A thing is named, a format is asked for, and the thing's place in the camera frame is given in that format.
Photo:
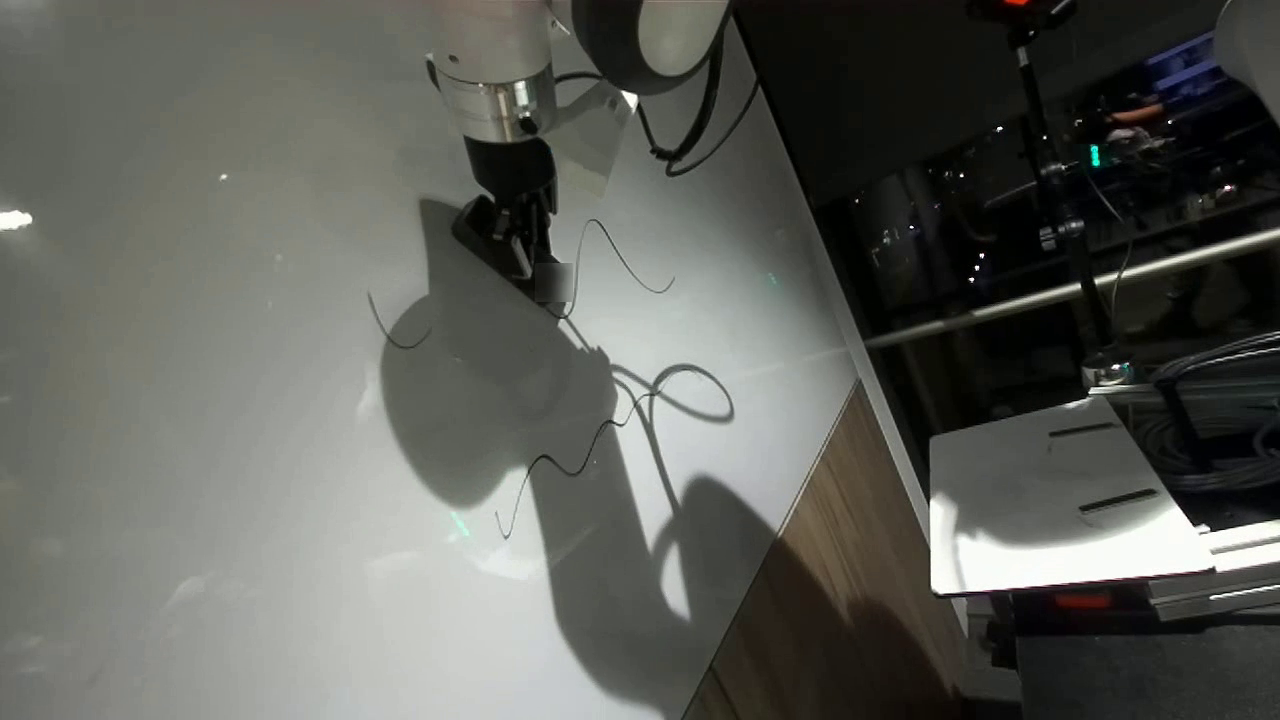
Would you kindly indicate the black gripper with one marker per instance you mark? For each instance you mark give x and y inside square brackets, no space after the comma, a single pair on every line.
[509,171]

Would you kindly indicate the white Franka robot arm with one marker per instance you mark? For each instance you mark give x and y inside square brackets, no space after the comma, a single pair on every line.
[532,53]

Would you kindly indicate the lit computer monitor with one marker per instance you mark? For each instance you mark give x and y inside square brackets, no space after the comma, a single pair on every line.
[1190,64]

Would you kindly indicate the silver metal rail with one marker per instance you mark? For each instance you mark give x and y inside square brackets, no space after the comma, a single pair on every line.
[1065,288]

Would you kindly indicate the black tripod pole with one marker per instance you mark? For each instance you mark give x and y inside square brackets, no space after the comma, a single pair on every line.
[1053,173]

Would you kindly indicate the black marker pen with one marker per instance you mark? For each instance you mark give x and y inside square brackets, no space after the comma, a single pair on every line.
[1118,503]
[1082,431]

